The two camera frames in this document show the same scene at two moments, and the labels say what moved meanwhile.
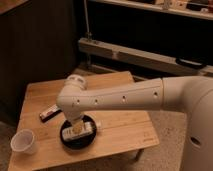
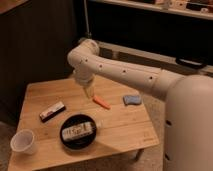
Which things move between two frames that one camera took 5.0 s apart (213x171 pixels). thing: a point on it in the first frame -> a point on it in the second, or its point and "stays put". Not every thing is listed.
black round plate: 81,142 stays put
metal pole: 88,34 stays put
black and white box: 51,111 stays put
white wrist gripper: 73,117 -> 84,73
